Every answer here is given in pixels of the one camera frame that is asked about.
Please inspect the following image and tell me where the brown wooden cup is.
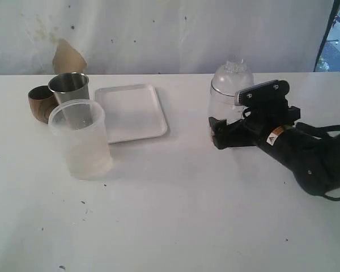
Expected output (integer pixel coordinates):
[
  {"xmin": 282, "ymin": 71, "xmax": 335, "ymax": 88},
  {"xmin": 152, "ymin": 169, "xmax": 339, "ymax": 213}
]
[{"xmin": 28, "ymin": 85, "xmax": 58, "ymax": 124}]

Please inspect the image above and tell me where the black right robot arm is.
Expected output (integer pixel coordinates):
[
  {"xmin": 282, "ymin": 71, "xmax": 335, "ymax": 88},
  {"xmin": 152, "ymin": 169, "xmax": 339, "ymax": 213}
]
[{"xmin": 209, "ymin": 99, "xmax": 340, "ymax": 201}]

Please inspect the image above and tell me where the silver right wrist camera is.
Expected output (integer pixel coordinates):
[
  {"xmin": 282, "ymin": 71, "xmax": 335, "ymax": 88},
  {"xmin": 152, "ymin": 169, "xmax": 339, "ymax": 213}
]
[{"xmin": 234, "ymin": 80, "xmax": 290, "ymax": 107}]

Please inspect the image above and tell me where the stainless steel cup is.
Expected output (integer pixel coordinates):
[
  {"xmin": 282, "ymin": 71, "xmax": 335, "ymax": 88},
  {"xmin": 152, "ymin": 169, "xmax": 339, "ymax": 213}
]
[{"xmin": 48, "ymin": 72, "xmax": 91, "ymax": 130}]

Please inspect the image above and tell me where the translucent plastic container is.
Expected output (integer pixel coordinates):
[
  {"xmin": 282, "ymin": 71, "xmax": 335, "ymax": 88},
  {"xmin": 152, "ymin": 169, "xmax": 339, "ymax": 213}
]
[{"xmin": 48, "ymin": 99, "xmax": 112, "ymax": 180}]

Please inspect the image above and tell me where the clear measuring beaker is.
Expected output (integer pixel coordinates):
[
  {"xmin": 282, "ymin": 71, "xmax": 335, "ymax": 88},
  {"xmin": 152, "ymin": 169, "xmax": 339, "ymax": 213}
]
[{"xmin": 209, "ymin": 80, "xmax": 254, "ymax": 139}]

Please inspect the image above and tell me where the clear plastic dome lid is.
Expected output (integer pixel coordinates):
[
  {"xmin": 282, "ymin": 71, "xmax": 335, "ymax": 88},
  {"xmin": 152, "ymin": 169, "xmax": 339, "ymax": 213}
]
[{"xmin": 211, "ymin": 55, "xmax": 254, "ymax": 96}]

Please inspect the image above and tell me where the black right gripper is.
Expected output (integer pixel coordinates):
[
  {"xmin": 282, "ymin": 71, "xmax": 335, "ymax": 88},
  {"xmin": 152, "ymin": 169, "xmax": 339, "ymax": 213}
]
[{"xmin": 208, "ymin": 99, "xmax": 301, "ymax": 149}]

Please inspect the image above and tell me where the white rectangular tray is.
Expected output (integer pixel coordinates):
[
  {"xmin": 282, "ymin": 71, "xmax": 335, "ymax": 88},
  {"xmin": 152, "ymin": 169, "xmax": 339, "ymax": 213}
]
[{"xmin": 93, "ymin": 84, "xmax": 168, "ymax": 144}]

